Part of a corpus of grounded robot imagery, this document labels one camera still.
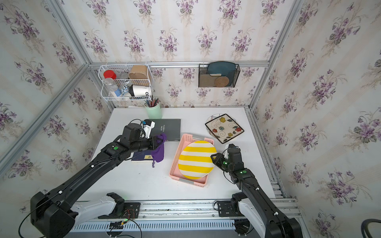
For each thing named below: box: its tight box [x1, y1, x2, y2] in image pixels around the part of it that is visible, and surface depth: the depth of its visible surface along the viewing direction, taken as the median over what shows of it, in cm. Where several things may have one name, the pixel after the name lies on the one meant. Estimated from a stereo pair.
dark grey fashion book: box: [149, 119, 182, 142], surface depth 104 cm
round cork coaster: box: [214, 76, 230, 88], surface depth 99 cm
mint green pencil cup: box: [145, 101, 163, 119], surface depth 109 cm
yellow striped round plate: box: [177, 140, 217, 180], surface depth 90 cm
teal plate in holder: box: [206, 61, 237, 87], surface depth 93 cm
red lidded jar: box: [103, 69, 117, 80], surface depth 93 cm
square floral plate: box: [204, 113, 245, 144], surface depth 107 cm
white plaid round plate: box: [204, 113, 225, 124], surface depth 114 cm
